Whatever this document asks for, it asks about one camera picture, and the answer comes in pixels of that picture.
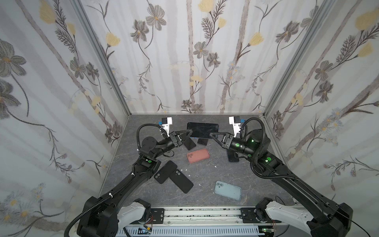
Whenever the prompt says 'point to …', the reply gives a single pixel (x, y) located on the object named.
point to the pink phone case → (198, 155)
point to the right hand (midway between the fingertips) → (210, 134)
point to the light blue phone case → (230, 191)
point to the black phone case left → (165, 172)
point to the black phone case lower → (181, 181)
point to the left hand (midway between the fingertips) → (190, 130)
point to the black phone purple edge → (189, 144)
